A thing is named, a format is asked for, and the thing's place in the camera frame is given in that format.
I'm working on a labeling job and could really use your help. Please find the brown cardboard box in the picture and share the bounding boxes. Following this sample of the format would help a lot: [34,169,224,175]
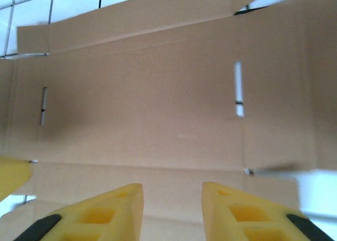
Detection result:
[0,0,337,241]

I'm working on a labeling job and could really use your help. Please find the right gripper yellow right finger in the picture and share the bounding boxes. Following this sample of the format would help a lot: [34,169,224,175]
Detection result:
[202,182,335,241]

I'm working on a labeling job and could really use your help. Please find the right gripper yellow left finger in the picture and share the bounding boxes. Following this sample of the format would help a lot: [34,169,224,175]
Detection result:
[13,183,144,241]

